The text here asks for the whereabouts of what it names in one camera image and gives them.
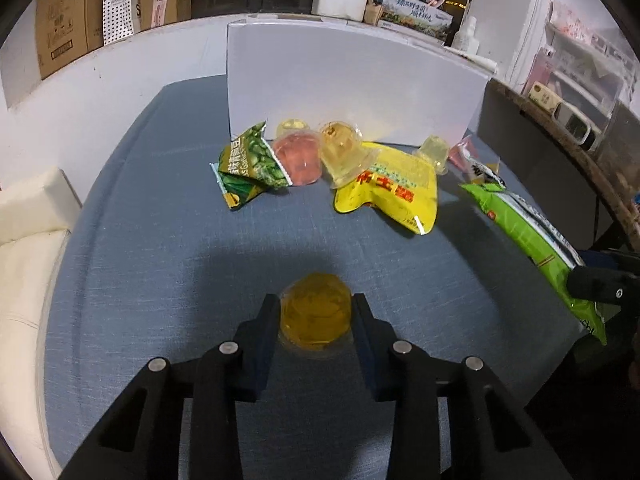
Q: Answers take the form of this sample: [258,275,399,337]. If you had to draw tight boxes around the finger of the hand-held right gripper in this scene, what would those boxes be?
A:
[580,248,640,276]
[566,265,640,322]

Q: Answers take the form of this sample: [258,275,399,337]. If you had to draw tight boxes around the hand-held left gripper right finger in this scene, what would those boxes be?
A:
[351,292,574,480]

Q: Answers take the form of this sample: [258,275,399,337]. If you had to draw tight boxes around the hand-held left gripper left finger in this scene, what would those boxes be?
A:
[60,293,282,480]

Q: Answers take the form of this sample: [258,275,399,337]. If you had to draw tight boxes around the orange-yellow jelly cup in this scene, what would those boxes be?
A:
[278,272,355,359]

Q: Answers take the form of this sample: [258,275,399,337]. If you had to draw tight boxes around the yellow snack bag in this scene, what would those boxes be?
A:
[333,141,441,237]

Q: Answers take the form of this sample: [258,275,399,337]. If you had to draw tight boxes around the green pea snack packet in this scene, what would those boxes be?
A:
[209,120,294,211]

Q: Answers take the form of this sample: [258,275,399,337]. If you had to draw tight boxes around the pink snack packet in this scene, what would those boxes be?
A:
[448,136,481,181]

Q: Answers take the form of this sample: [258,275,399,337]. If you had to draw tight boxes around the pink jelly cup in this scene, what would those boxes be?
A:
[272,129,324,187]

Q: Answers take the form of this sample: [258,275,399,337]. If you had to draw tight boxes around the clear yellow jelly cup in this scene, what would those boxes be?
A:
[317,120,381,190]

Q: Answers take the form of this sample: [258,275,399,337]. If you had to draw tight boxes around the small pale yellow jelly cup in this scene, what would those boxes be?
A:
[276,118,309,139]
[415,134,454,176]

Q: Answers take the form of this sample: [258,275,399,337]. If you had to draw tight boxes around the white cardboard box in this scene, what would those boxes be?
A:
[226,19,494,147]

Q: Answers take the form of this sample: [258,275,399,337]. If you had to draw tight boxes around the brown stone counter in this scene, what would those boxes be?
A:
[482,79,640,262]

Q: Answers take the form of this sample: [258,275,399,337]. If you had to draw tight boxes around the blue tablecloth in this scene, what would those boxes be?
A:
[44,75,601,472]

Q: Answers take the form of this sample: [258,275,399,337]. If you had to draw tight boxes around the white rounded device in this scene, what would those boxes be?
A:
[552,102,604,149]

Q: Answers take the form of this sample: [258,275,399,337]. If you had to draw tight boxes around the clear plastic drawer unit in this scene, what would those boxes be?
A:
[520,0,637,132]

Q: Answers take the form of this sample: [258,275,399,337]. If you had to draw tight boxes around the rolled white paper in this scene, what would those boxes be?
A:
[457,50,499,74]

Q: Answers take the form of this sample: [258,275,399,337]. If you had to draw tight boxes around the cream leather sofa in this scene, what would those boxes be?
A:
[0,167,84,480]

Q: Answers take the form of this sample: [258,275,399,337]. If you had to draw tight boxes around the white spray bottle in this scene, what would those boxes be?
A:
[452,15,481,54]

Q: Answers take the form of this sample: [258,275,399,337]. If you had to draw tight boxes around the landscape printed gift box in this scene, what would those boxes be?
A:
[377,0,455,41]

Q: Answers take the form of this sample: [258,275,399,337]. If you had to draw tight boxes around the dotted white paper bag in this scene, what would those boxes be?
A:
[102,0,141,46]

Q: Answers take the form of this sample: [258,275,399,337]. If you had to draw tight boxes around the large brown cardboard box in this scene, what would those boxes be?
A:
[35,0,109,81]

